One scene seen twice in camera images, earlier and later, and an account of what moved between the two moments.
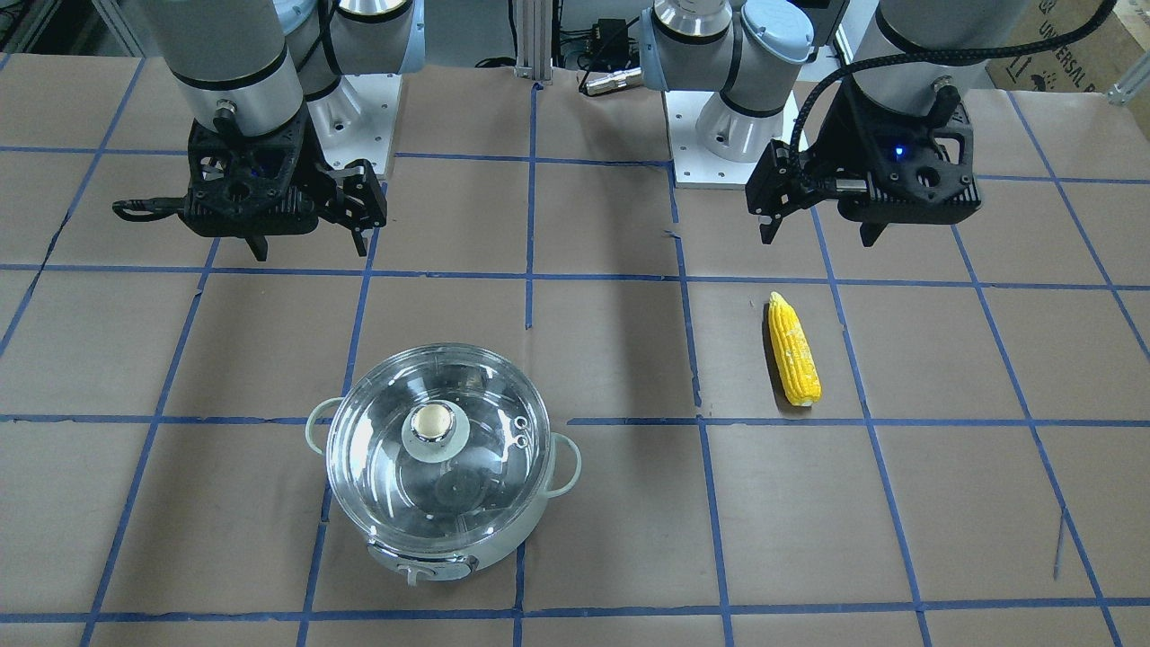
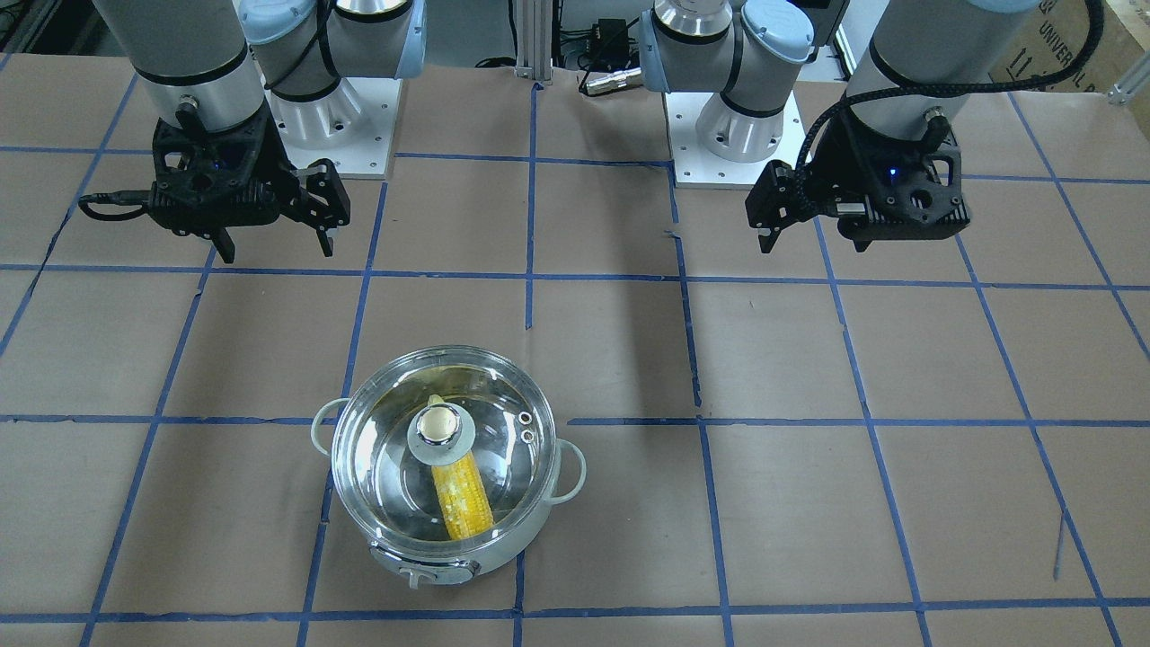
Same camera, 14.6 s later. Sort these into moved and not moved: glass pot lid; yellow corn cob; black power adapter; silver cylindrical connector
Moved: yellow corn cob
Not moved: silver cylindrical connector; black power adapter; glass pot lid
